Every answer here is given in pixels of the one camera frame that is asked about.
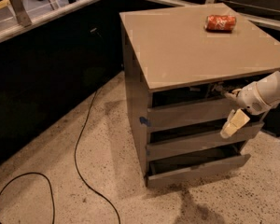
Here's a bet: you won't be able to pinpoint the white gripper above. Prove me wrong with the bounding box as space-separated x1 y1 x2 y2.
220 81 275 139

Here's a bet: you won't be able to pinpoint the grey top drawer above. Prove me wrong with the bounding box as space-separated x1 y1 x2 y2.
147 97 250 133

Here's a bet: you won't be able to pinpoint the grey drawer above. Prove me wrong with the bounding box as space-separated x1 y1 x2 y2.
147 97 250 133
147 154 251 188
147 122 264 161

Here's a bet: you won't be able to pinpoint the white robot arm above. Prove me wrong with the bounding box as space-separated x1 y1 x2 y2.
220 71 280 139

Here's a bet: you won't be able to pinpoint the grey middle drawer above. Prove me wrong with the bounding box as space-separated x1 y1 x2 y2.
147 122 264 161

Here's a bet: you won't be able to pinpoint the grey drawer cabinet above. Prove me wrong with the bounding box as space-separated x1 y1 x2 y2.
120 4 280 184

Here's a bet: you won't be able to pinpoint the grey bottom drawer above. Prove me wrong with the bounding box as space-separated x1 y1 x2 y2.
147 154 251 188

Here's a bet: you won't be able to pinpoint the green chip bag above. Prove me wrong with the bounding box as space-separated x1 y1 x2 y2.
205 82 229 97

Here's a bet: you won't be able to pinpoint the crushed orange soda can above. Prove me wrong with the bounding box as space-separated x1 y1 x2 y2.
204 15 237 32

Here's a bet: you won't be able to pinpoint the blue tape piece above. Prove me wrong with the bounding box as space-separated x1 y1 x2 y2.
139 117 151 127

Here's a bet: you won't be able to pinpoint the black barrier panel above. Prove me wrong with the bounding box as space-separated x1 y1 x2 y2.
0 0 178 172

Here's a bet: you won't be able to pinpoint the black floor cable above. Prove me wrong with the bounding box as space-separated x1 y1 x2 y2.
0 89 122 224

